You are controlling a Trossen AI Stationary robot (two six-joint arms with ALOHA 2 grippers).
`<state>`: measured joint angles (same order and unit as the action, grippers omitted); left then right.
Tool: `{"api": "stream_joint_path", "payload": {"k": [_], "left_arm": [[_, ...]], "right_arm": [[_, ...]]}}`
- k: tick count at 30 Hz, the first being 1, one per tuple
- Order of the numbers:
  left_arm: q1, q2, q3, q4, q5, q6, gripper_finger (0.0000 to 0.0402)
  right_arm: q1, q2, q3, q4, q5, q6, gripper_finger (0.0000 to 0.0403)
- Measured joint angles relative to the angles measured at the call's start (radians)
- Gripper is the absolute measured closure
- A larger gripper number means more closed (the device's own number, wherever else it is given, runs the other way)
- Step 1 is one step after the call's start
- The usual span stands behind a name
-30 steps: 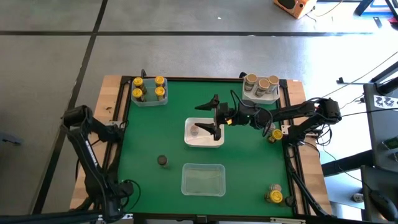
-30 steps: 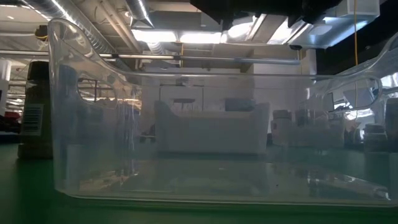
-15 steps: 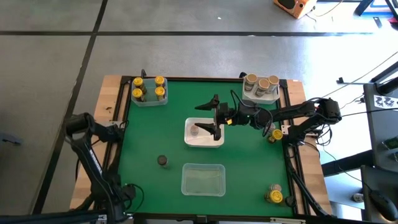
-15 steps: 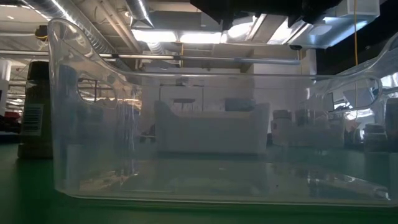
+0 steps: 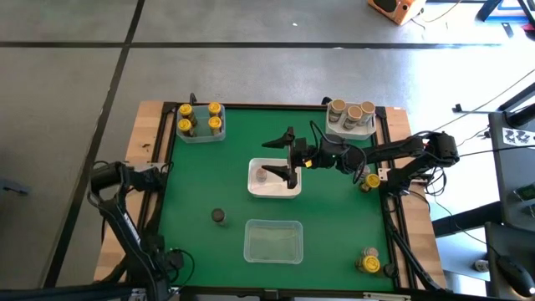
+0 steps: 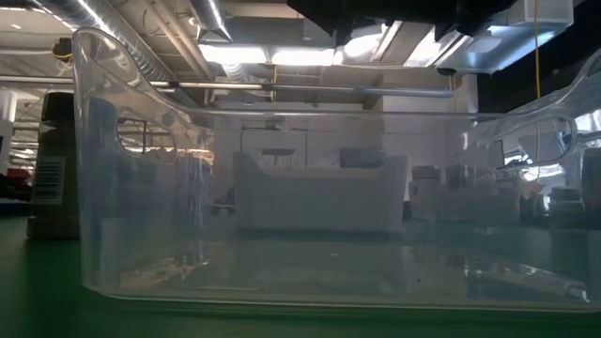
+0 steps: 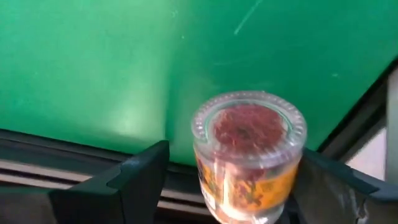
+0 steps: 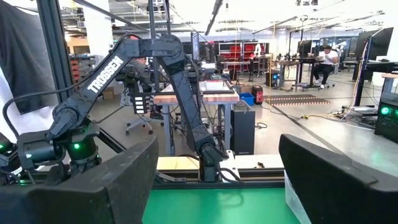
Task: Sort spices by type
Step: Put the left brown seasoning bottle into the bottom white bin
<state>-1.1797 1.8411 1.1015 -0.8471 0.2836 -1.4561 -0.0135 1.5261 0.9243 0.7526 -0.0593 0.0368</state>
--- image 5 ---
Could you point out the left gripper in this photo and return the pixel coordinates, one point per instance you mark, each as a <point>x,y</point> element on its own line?
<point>174,261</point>

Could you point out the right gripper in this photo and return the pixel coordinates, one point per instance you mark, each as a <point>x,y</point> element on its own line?
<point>313,154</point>

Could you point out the small cork-stoppered glass jar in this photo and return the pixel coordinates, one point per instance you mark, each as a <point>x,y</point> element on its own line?
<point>370,251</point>
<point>364,170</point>
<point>261,173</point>

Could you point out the white plastic bin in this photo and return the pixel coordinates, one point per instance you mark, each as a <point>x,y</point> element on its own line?
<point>351,134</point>
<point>271,190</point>

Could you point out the black-lid glass spice jar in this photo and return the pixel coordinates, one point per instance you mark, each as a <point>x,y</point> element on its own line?
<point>218,215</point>

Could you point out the gold-lid spice jar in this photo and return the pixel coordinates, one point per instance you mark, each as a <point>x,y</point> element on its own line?
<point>367,112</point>
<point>353,117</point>
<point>337,109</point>

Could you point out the yellow-lid dark spice jar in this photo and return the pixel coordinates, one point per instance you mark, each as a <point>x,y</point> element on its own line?
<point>370,263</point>
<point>372,181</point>
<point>215,122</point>
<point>214,108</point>
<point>184,124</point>
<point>185,110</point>

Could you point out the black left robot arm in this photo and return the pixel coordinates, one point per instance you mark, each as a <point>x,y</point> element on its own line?
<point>125,226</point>

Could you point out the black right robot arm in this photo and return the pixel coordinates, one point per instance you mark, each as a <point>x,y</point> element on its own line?
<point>397,148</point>

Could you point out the small clear plastic bin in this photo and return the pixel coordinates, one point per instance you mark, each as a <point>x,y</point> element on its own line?
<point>201,136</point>

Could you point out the wide clear plastic bin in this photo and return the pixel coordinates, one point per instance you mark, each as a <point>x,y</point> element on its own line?
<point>273,251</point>

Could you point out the dark blue crossbar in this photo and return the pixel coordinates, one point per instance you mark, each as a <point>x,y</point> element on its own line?
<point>62,292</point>

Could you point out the wooden table side board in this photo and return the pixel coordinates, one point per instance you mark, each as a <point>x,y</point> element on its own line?
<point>426,242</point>
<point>146,125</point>

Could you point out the small black floor clamp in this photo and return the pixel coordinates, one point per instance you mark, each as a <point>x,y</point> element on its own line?
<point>457,108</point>

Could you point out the grey floor object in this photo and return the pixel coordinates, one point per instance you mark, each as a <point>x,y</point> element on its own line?
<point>12,186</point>

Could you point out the orange speaker box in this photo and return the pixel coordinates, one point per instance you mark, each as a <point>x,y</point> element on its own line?
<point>397,10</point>

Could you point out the black floor beam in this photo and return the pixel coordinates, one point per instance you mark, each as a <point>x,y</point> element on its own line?
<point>468,217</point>

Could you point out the grey desk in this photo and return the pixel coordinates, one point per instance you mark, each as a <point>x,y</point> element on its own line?
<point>505,175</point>

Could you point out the small grey can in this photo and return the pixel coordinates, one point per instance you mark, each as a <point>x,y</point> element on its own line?
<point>481,265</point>

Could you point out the dark desk with mouse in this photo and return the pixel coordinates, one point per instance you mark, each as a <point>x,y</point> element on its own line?
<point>501,242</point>

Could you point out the black white marker sheet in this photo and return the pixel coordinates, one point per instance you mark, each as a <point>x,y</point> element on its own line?
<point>518,137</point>

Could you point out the black stand legs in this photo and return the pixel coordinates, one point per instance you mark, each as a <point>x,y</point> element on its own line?
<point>489,8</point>

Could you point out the black computer mouse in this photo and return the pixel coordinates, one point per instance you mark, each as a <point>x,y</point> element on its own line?
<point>516,276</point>

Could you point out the black table frame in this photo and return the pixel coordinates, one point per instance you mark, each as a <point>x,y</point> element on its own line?
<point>251,106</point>

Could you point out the white bracket plate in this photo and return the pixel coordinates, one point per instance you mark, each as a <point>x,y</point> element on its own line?
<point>383,174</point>

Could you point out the silver mounting bracket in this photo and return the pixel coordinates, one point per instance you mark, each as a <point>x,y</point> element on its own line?
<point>386,297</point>

